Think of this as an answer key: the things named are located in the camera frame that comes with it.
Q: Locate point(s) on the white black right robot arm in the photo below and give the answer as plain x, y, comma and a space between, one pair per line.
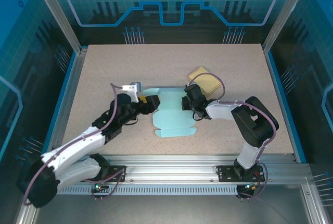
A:
257, 122

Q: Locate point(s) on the aluminium frame rail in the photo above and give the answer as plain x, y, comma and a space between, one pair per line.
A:
169, 172

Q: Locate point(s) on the yellow paper box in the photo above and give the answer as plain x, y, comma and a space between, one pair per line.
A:
205, 80

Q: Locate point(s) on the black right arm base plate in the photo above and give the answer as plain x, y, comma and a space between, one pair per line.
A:
223, 175

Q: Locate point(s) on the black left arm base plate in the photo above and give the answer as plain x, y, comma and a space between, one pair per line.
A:
115, 178

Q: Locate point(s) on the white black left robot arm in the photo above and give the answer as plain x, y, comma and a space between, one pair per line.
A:
78, 143

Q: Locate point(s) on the blue aluminium table side rail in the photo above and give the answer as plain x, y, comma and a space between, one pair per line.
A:
288, 109
58, 109

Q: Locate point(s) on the grey metal bottom panel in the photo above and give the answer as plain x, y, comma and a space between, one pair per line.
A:
169, 208

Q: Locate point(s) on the light blue paper box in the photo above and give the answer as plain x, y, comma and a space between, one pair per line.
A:
171, 119

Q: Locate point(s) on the aluminium frame post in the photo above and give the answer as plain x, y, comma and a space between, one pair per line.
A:
60, 13
284, 13

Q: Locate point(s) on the small connector with green light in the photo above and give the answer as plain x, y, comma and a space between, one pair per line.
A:
251, 187
99, 186

